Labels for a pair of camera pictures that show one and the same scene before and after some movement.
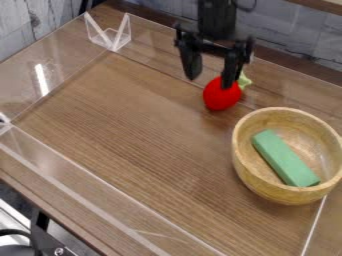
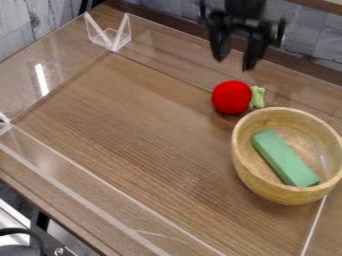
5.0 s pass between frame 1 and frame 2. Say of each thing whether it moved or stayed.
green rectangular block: stayed
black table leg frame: stayed
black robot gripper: moved
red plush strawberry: moved
